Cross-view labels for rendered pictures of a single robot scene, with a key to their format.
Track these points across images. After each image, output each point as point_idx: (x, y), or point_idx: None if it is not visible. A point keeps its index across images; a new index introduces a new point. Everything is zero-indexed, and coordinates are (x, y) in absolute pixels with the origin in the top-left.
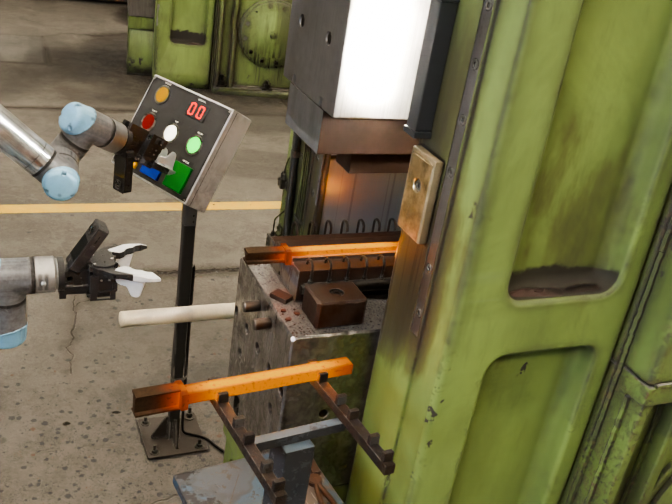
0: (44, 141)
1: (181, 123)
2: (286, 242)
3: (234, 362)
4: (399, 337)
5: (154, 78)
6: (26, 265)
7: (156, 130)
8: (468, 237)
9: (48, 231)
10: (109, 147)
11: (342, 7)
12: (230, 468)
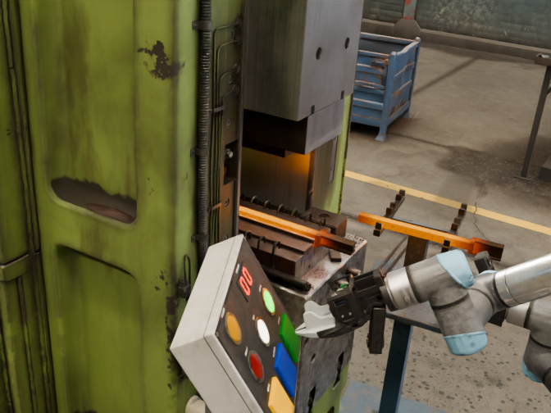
0: (507, 269)
1: (254, 310)
2: (298, 247)
3: (307, 378)
4: (323, 197)
5: (218, 335)
6: (539, 299)
7: (261, 355)
8: (349, 95)
9: None
10: (412, 289)
11: (357, 11)
12: (407, 314)
